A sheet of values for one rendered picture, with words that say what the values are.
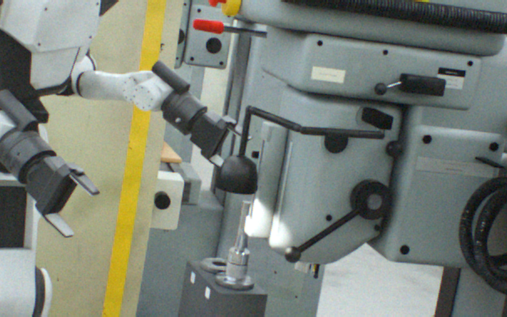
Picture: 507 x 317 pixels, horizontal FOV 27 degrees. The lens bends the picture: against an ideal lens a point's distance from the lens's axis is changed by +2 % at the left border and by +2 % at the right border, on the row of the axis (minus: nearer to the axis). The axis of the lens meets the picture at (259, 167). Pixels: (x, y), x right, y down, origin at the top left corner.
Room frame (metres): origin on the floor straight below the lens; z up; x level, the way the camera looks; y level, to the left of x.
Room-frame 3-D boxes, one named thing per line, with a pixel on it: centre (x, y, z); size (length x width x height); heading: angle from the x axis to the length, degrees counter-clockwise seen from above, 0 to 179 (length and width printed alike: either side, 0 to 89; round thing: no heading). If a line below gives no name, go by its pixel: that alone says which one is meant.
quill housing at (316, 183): (1.92, -0.12, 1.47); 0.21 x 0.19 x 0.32; 19
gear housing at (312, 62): (1.93, -0.16, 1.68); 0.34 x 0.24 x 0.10; 109
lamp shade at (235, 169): (1.82, 0.04, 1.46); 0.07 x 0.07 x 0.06
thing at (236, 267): (2.27, 0.01, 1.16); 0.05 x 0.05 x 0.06
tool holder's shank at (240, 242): (2.27, 0.01, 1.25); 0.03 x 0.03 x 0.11
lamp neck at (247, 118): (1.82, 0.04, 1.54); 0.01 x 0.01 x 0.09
